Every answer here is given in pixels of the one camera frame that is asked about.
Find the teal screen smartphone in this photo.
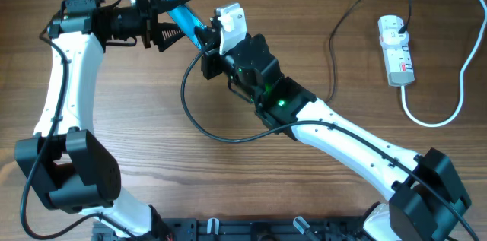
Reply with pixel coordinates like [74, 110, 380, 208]
[167, 4, 206, 50]

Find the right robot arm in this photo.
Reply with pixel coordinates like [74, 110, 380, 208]
[195, 21, 471, 240]

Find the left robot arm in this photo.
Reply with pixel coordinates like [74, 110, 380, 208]
[14, 0, 190, 240]

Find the white charger plug adapter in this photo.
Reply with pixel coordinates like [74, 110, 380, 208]
[380, 28, 409, 49]

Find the white power strip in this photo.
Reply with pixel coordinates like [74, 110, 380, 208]
[377, 15, 415, 87]

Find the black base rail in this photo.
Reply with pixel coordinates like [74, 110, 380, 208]
[91, 216, 370, 241]

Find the white power strip cord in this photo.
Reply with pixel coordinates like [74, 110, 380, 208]
[399, 0, 487, 128]

